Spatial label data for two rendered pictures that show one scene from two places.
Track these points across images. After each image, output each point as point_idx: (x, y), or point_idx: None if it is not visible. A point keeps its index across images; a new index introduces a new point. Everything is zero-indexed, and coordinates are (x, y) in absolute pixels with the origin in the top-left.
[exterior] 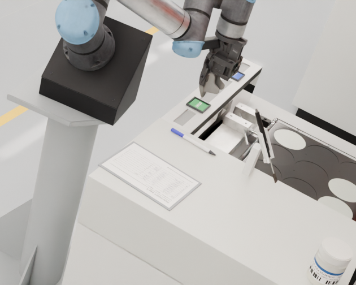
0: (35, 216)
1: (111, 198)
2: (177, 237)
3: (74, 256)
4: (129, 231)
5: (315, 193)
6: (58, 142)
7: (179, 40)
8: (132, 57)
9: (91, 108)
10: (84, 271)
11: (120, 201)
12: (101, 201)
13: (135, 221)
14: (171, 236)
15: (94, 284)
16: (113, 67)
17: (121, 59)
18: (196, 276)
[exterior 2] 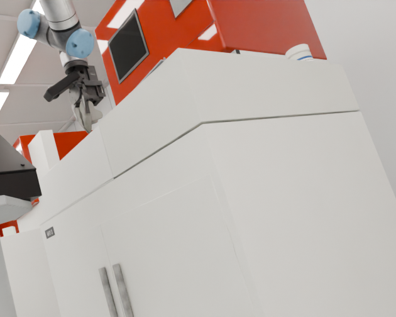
0: None
1: (209, 61)
2: (267, 67)
3: (229, 180)
4: (242, 91)
5: None
6: None
7: (77, 29)
8: None
9: (4, 189)
10: (247, 191)
11: (217, 60)
12: (205, 72)
13: (239, 75)
14: (264, 69)
15: (264, 200)
16: None
17: None
18: (297, 96)
